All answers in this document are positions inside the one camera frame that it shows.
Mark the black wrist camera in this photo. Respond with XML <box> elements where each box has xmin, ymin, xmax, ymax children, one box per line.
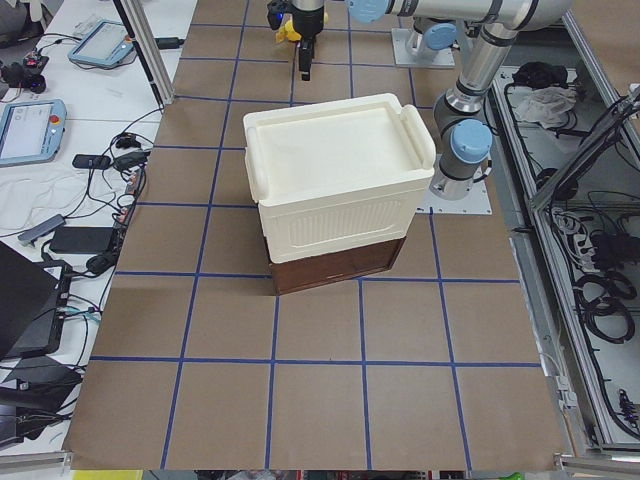
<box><xmin>267</xmin><ymin>0</ymin><xmax>291</xmax><ymax>31</ymax></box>

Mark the aluminium frame post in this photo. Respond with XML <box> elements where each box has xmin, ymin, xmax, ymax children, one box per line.
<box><xmin>113</xmin><ymin>0</ymin><xmax>175</xmax><ymax>109</ymax></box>

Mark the blue teach pendant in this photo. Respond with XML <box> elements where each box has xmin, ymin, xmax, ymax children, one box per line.
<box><xmin>67</xmin><ymin>20</ymin><xmax>134</xmax><ymax>69</ymax></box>
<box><xmin>1</xmin><ymin>99</ymin><xmax>67</xmax><ymax>167</ymax></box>

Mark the aluminium side rack frame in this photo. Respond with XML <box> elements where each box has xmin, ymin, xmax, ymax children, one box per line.
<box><xmin>491</xmin><ymin>1</ymin><xmax>639</xmax><ymax>460</ymax></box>

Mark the blue teach pendant upper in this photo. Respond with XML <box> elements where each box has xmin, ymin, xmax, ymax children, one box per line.
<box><xmin>67</xmin><ymin>20</ymin><xmax>134</xmax><ymax>69</ymax></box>

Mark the blue teach pendant lower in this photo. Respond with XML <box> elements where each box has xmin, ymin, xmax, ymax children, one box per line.
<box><xmin>1</xmin><ymin>99</ymin><xmax>67</xmax><ymax>167</ymax></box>

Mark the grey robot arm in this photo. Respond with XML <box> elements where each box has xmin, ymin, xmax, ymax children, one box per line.
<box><xmin>347</xmin><ymin>1</ymin><xmax>571</xmax><ymax>200</ymax></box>
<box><xmin>267</xmin><ymin>0</ymin><xmax>458</xmax><ymax>81</ymax></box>

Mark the black power adapter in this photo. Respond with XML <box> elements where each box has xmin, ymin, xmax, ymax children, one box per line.
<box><xmin>50</xmin><ymin>226</ymin><xmax>113</xmax><ymax>254</ymax></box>

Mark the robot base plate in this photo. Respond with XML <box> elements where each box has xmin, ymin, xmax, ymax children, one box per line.
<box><xmin>416</xmin><ymin>170</ymin><xmax>492</xmax><ymax>215</ymax></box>
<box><xmin>391</xmin><ymin>28</ymin><xmax>455</xmax><ymax>69</ymax></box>

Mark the white plastic storage box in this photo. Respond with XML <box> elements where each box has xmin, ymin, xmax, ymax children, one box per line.
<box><xmin>243</xmin><ymin>93</ymin><xmax>436</xmax><ymax>263</ymax></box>

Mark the black laptop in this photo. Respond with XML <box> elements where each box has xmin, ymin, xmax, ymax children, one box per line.
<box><xmin>1</xmin><ymin>244</ymin><xmax>71</xmax><ymax>360</ymax></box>

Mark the yellow plush duck toy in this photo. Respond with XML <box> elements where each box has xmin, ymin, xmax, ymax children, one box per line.
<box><xmin>275</xmin><ymin>11</ymin><xmax>329</xmax><ymax>43</ymax></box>

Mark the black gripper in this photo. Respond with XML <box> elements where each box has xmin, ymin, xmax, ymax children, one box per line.
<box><xmin>291</xmin><ymin>0</ymin><xmax>325</xmax><ymax>81</ymax></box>

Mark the white crumpled cloth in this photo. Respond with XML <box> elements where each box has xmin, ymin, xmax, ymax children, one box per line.
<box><xmin>514</xmin><ymin>87</ymin><xmax>578</xmax><ymax>129</ymax></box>

